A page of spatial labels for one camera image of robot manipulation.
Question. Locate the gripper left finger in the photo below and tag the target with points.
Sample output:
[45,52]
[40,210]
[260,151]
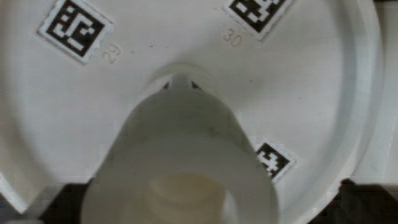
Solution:
[56,208]

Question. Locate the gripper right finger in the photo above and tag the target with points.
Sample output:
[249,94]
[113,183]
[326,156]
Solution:
[361,206]

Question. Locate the white cylindrical table leg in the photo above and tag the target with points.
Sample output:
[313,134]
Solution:
[182,176]

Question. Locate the white round table top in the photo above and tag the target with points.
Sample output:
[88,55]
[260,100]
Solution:
[288,54]

